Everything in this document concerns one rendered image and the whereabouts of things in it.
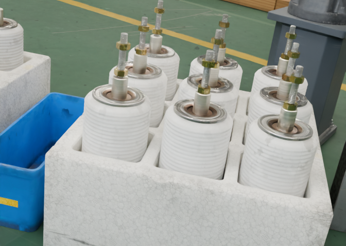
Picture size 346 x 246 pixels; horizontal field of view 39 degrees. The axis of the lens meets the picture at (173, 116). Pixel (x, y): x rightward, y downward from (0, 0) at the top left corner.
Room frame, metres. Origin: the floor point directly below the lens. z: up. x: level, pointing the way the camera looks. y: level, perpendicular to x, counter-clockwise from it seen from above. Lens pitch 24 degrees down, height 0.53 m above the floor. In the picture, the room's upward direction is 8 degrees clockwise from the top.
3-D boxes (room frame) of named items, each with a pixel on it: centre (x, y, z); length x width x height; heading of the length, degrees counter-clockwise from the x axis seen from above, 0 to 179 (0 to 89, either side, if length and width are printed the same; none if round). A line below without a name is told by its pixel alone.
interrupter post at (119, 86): (0.65, 0.08, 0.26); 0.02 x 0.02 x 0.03
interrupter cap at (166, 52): (0.88, 0.05, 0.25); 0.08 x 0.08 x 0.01
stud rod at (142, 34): (0.77, 0.07, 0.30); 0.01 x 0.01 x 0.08
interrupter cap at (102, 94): (0.65, 0.08, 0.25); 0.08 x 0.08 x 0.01
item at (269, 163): (0.62, -0.15, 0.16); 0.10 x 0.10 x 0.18
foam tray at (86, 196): (0.75, -0.05, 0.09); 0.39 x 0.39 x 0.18; 83
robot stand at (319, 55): (1.18, -0.31, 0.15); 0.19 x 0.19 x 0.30; 58
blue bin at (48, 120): (0.78, 0.22, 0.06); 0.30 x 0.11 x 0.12; 172
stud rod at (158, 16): (0.88, 0.05, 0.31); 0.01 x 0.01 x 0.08
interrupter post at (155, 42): (0.88, 0.05, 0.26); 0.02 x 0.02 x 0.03
